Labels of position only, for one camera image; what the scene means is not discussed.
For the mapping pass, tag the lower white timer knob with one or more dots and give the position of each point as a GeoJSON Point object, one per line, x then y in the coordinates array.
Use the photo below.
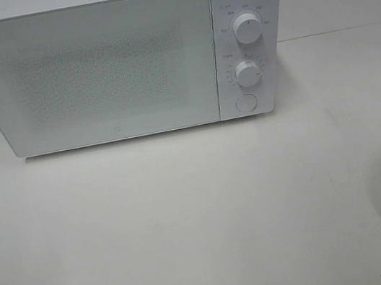
{"type": "Point", "coordinates": [248, 73]}

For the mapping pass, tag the white microwave door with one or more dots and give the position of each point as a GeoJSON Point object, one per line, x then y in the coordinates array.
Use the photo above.
{"type": "Point", "coordinates": [92, 74]}

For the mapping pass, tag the upper white power knob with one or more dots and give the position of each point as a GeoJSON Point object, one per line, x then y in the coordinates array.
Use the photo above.
{"type": "Point", "coordinates": [247, 27]}

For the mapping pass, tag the round white door button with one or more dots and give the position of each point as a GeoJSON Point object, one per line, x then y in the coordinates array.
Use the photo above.
{"type": "Point", "coordinates": [246, 103]}

